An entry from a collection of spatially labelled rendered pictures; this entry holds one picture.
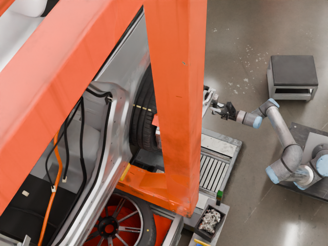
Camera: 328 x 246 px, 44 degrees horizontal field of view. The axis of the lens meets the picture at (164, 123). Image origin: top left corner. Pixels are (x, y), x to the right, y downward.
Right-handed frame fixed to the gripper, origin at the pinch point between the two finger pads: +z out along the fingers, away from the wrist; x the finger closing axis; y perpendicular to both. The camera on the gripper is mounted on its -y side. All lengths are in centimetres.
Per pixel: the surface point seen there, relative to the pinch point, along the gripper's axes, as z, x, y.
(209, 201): -21, -56, 38
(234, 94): 1, 75, 83
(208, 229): -28, -78, 28
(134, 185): 29, -73, 15
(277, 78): -35, 82, 49
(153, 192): 14, -74, 14
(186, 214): -11, -76, 23
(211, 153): -3, 1, 75
